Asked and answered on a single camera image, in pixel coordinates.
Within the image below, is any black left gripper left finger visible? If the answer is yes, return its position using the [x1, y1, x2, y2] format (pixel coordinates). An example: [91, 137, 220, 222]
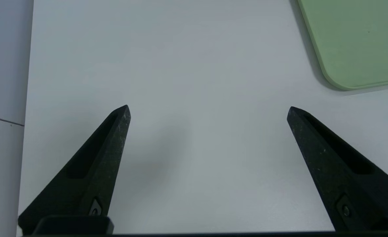
[18, 105, 131, 235]

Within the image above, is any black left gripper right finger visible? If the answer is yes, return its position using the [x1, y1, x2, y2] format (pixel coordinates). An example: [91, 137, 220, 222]
[286, 106, 388, 235]

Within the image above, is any light green plastic tray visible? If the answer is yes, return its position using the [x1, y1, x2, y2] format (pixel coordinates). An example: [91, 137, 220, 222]
[297, 0, 388, 91]

